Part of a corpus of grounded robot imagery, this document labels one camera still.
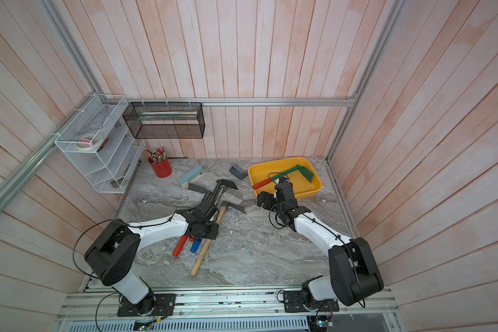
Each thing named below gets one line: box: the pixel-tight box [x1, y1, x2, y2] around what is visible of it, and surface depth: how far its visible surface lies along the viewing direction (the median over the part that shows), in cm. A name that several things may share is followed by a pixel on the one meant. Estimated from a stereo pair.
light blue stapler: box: [178, 164, 205, 189], surface depth 109 cm
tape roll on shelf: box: [74, 132, 103, 151], surface depth 75 cm
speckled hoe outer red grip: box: [172, 235, 189, 258], surface depth 88 cm
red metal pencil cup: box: [148, 156, 173, 178], surface depth 110 cm
